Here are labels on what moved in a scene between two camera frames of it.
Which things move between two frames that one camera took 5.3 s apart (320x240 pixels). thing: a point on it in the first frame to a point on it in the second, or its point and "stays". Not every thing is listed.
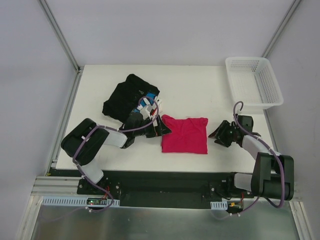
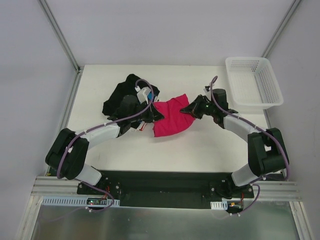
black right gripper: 227,133 to 200,106
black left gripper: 155,127 to 150,114
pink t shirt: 187,135 to 174,121
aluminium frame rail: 58,186 stays
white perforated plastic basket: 252,81 stays
